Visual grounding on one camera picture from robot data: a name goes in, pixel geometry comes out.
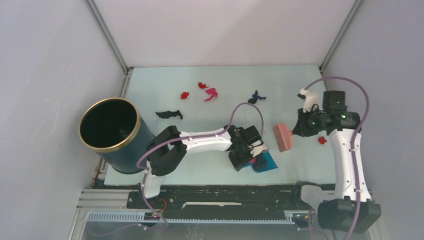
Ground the long black paper scrap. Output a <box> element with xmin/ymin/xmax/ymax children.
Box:
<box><xmin>252</xmin><ymin>158</ymin><xmax>268</xmax><ymax>173</ymax></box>

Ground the blue plastic dustpan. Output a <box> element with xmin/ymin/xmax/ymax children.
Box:
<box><xmin>242</xmin><ymin>151</ymin><xmax>278</xmax><ymax>173</ymax></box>

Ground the pink hand brush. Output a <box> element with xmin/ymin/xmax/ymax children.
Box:
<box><xmin>272</xmin><ymin>122</ymin><xmax>294</xmax><ymax>153</ymax></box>

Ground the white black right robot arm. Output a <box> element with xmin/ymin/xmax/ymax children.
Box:
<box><xmin>290</xmin><ymin>88</ymin><xmax>382</xmax><ymax>234</ymax></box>

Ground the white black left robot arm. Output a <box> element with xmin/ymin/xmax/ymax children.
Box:
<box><xmin>137</xmin><ymin>124</ymin><xmax>269</xmax><ymax>208</ymax></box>

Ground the red paper scrap right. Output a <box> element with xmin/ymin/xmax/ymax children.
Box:
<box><xmin>318</xmin><ymin>136</ymin><xmax>328</xmax><ymax>145</ymax></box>

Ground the dark navy paper scrap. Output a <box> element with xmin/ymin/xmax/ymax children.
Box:
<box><xmin>247</xmin><ymin>90</ymin><xmax>267</xmax><ymax>105</ymax></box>

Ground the magenta paper scrap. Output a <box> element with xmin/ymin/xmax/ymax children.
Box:
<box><xmin>203</xmin><ymin>88</ymin><xmax>218</xmax><ymax>102</ymax></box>

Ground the small red paper scrap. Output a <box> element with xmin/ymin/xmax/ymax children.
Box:
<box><xmin>198</xmin><ymin>82</ymin><xmax>209</xmax><ymax>89</ymax></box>

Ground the red paper scrap left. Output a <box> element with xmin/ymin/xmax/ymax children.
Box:
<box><xmin>180</xmin><ymin>91</ymin><xmax>190</xmax><ymax>100</ymax></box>

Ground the black paper strip left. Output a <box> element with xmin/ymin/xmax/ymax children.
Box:
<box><xmin>155</xmin><ymin>110</ymin><xmax>184</xmax><ymax>120</ymax></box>

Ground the black gold-rimmed bin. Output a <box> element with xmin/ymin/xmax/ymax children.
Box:
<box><xmin>78</xmin><ymin>97</ymin><xmax>155</xmax><ymax>175</ymax></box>

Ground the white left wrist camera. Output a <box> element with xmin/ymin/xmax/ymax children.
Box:
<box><xmin>247</xmin><ymin>140</ymin><xmax>269</xmax><ymax>158</ymax></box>

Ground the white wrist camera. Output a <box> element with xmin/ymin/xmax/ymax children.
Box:
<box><xmin>247</xmin><ymin>140</ymin><xmax>269</xmax><ymax>158</ymax></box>
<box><xmin>297</xmin><ymin>88</ymin><xmax>320</xmax><ymax>113</ymax></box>

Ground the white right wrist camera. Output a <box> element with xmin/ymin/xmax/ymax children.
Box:
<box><xmin>297</xmin><ymin>88</ymin><xmax>320</xmax><ymax>113</ymax></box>

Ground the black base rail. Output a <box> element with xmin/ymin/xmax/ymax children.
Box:
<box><xmin>147</xmin><ymin>184</ymin><xmax>310</xmax><ymax>223</ymax></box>

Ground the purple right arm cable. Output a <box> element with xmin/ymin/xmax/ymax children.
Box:
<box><xmin>304</xmin><ymin>76</ymin><xmax>371</xmax><ymax>240</ymax></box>

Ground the aluminium frame rail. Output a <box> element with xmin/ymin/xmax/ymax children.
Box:
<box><xmin>77</xmin><ymin>184</ymin><xmax>310</xmax><ymax>224</ymax></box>

